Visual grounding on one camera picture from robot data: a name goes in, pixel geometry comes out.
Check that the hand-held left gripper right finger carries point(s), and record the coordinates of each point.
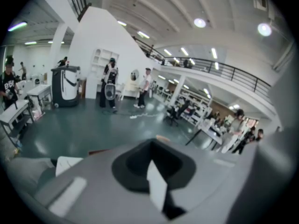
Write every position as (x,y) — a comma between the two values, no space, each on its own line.
(210,183)

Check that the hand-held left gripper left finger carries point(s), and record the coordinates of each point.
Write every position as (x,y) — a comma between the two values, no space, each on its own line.
(105,183)

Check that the white power strip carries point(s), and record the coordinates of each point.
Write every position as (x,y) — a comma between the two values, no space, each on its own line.
(133,117)

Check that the black office chair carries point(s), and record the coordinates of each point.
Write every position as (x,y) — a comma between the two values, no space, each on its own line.
(175,113)

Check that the white chair dark seat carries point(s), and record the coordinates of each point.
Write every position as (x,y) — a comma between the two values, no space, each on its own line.
(120,92)

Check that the black white backpack rig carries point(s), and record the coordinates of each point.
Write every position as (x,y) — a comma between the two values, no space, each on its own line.
(109,90)

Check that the white vanity with oval mirror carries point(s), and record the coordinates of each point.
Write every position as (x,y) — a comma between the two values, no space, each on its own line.
(130,85)

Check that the white shelf cabinet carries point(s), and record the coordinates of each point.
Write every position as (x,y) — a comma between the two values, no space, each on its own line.
(93,78)

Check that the dark grey white machine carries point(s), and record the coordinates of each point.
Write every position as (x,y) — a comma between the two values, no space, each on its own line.
(65,85)

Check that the black balcony railing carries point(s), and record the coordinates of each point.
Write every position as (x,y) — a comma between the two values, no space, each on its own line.
(233,72)

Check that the white desk black frame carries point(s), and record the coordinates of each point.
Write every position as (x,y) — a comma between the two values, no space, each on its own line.
(210,134)

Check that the white sink table grey frame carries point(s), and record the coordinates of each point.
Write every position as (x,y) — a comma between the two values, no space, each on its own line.
(14,111)

